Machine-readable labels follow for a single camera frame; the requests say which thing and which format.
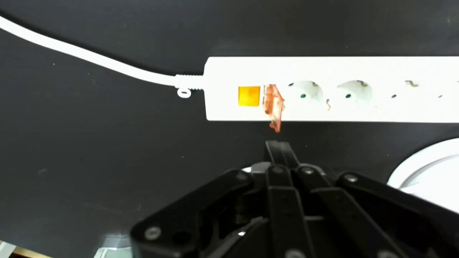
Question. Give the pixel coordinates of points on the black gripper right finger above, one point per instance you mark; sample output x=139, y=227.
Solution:
x=353, y=217

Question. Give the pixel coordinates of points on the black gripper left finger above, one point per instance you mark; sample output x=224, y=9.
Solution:
x=235, y=215

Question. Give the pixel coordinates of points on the white extension power strip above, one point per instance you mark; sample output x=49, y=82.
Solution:
x=392, y=89

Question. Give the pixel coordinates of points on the white electric kettle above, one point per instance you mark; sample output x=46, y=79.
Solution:
x=431, y=174

